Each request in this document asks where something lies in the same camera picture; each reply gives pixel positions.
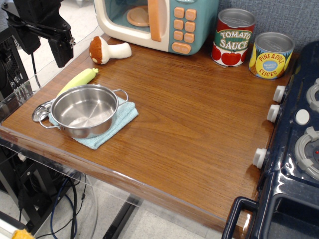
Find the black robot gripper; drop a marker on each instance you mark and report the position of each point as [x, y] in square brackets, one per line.
[61, 45]

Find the silver steel pot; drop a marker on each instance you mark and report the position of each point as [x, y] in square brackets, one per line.
[84, 111]

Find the light blue folded rag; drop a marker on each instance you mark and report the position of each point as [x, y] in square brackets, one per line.
[124, 115]

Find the white stove knob top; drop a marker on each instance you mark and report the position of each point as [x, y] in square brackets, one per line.
[279, 93]

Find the white stove knob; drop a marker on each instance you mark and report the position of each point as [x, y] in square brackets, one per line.
[273, 113]
[259, 157]
[279, 93]

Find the plush mushroom toy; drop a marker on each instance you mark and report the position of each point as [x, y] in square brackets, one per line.
[101, 52]

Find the toy microwave teal cream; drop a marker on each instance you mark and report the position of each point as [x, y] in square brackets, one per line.
[175, 26]

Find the clear acrylic table guard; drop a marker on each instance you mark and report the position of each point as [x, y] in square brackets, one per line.
[130, 161]

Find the tomato sauce can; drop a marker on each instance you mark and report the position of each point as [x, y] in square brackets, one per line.
[233, 33]

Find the pineapple slices can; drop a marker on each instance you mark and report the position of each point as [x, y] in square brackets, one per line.
[271, 54]

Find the white stove knob middle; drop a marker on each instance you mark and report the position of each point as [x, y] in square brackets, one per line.
[273, 113]

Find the white stove knob bottom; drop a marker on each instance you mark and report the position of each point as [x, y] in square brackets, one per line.
[259, 157]

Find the dark blue toy stove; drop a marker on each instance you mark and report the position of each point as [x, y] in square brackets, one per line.
[287, 206]

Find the green handled ice cream scoop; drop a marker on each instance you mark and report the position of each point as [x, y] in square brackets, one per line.
[82, 78]

